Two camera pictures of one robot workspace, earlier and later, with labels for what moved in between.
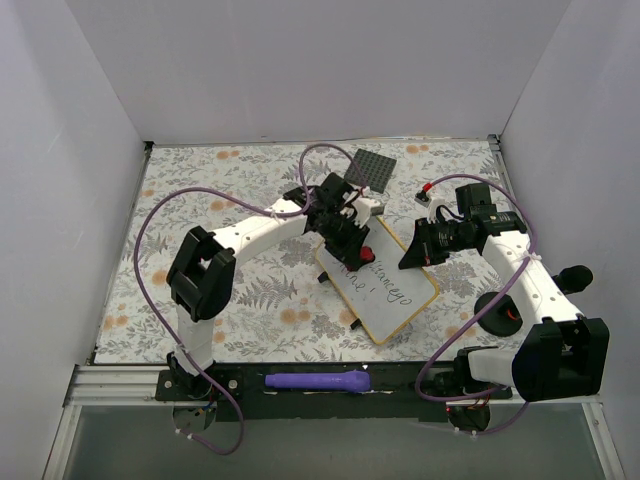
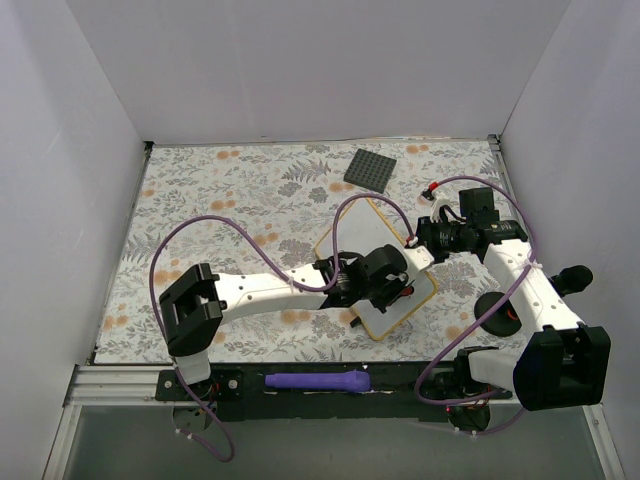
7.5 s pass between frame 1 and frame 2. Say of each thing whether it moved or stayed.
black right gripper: stayed
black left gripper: moved
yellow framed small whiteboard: stayed
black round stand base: stayed
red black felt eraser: moved
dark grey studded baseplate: stayed
